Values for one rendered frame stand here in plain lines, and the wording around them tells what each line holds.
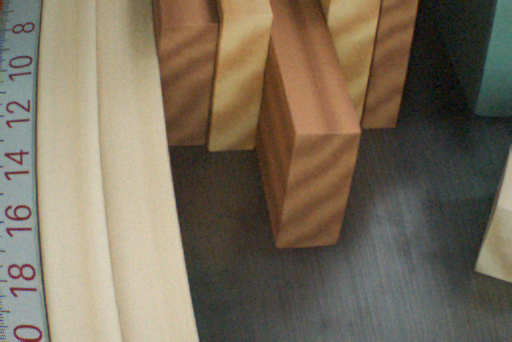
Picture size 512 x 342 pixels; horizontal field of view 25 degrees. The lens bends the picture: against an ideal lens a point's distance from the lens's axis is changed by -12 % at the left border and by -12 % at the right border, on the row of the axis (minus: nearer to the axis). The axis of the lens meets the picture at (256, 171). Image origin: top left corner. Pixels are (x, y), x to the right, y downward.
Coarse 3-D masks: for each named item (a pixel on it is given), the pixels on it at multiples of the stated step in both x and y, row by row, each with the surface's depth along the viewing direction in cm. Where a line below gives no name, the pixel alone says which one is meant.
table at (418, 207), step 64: (448, 64) 44; (384, 128) 42; (448, 128) 42; (192, 192) 39; (256, 192) 39; (384, 192) 40; (448, 192) 40; (192, 256) 37; (256, 256) 37; (320, 256) 37; (384, 256) 38; (448, 256) 38; (256, 320) 36; (320, 320) 36; (384, 320) 36; (448, 320) 36
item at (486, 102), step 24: (432, 0) 46; (456, 0) 43; (480, 0) 40; (504, 0) 39; (456, 24) 43; (480, 24) 41; (504, 24) 39; (456, 48) 44; (480, 48) 41; (504, 48) 40; (456, 72) 44; (480, 72) 41; (504, 72) 41; (480, 96) 42; (504, 96) 42
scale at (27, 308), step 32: (32, 0) 36; (32, 32) 35; (0, 64) 34; (32, 64) 34; (0, 96) 33; (0, 128) 32; (0, 160) 31; (0, 192) 30; (0, 224) 30; (32, 224) 30; (0, 256) 29; (32, 256) 29; (0, 288) 28; (32, 288) 28; (0, 320) 27; (32, 320) 28
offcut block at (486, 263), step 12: (504, 168) 37; (504, 180) 36; (504, 192) 36; (504, 204) 35; (492, 216) 36; (504, 216) 35; (492, 228) 36; (504, 228) 36; (492, 240) 36; (504, 240) 36; (480, 252) 37; (492, 252) 37; (504, 252) 36; (480, 264) 37; (492, 264) 37; (504, 264) 37; (504, 276) 37
